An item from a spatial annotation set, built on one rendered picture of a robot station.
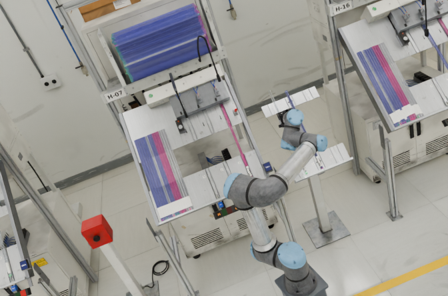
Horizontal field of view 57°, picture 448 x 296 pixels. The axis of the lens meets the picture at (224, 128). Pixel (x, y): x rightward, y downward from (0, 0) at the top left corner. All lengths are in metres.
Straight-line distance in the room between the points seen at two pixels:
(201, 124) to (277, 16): 1.94
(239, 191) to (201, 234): 1.30
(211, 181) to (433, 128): 1.64
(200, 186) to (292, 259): 0.76
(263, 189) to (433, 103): 1.40
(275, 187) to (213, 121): 0.93
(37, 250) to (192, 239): 1.00
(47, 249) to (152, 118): 1.09
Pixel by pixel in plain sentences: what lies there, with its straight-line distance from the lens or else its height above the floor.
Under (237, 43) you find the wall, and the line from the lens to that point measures 4.08.
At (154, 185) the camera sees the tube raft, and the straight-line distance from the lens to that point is 2.43.
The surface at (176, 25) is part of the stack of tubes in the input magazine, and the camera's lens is 2.35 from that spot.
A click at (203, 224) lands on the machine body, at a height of 0.31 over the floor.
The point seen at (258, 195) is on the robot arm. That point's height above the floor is 1.17.
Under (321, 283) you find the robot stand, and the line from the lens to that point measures 2.09.
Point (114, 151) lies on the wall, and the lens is 4.40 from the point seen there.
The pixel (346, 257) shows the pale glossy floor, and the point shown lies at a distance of 2.86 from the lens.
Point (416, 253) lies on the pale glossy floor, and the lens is 2.87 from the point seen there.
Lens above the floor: 2.25
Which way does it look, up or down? 31 degrees down
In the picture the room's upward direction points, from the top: 20 degrees counter-clockwise
